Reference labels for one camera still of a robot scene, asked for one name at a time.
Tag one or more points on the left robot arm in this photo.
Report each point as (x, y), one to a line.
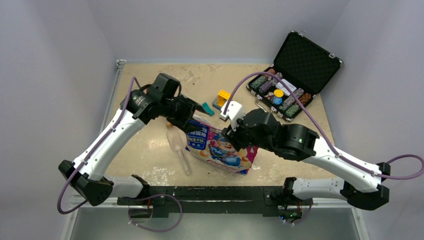
(86, 173)

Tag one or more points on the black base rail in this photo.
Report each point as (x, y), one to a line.
(268, 201)

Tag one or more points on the yellow toy brick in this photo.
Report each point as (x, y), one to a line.
(222, 97)

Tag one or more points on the clear plastic scoop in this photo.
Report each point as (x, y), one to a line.
(176, 144)

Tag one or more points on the grey blue toy brick base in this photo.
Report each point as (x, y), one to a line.
(215, 104)

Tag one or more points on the teal toy brick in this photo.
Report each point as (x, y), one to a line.
(207, 109)

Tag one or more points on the black poker chip case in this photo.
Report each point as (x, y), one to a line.
(304, 68)

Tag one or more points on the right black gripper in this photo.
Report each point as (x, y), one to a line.
(233, 137)

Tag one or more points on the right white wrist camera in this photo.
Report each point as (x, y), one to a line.
(232, 111)

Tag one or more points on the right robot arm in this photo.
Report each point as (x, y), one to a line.
(356, 182)

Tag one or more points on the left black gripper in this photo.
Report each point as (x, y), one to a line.
(189, 106)

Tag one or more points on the colourful pet food bag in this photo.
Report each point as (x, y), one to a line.
(209, 145)

